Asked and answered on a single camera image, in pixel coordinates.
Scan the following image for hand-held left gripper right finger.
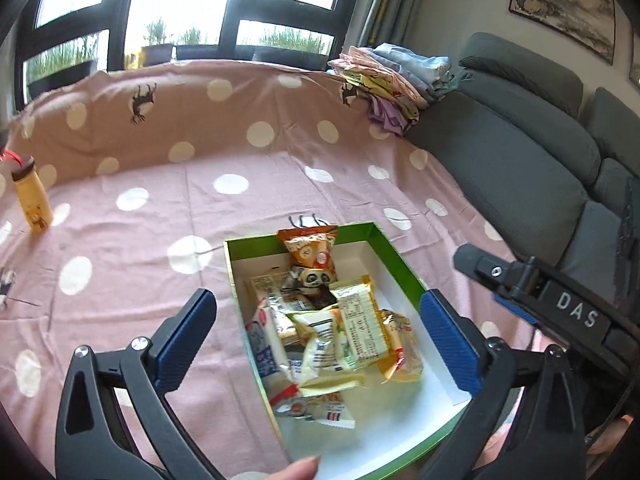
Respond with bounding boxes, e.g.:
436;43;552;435
419;289;586;480

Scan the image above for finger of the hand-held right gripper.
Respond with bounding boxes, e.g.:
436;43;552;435
452;244;540;324

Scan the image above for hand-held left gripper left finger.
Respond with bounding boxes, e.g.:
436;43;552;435
54;287;219;480

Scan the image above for yellow rice cracker packet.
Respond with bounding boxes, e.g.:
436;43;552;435
377;309;426;385

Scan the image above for white blue-print snack packet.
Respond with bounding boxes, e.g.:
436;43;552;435
244;305;301;408

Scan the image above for yellow snack packet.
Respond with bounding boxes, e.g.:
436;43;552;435
329;275;398;372

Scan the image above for green cardboard box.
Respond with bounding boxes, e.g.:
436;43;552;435
222;221;474;467

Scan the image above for green-white snack packet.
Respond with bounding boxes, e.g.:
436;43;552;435
289;307;353;373

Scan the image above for panda print snack packet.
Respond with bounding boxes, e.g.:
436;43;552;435
281;266;337;311

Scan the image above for white peanut-print snack packet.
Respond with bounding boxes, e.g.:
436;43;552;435
274;391;357;430

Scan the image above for orange-brown snack packet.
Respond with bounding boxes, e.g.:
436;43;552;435
277;225;341;281

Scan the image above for person's right forearm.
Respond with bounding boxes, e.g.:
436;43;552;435
592;407;638;458

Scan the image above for person's left hand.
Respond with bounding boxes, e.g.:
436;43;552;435
264;455;322;480

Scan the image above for pink polka-dot blanket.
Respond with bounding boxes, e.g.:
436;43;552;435
0;57;531;480

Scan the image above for grey sofa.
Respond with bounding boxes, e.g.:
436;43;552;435
400;31;640;311

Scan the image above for yellow bear print bottle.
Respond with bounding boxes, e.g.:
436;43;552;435
0;149;55;233

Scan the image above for pile of folded clothes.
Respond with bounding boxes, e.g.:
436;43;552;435
327;42;456;136

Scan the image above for grey curtain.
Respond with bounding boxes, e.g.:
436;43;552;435
345;0;436;61

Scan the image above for potted plant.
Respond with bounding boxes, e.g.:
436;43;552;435
140;17;176;66

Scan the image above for long planter with grass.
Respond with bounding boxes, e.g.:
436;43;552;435
235;25;336;61
25;35;98;86

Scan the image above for black-framed window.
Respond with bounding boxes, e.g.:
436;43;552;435
22;0;361;111

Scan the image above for landscape wall painting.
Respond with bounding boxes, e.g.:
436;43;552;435
509;0;617;65

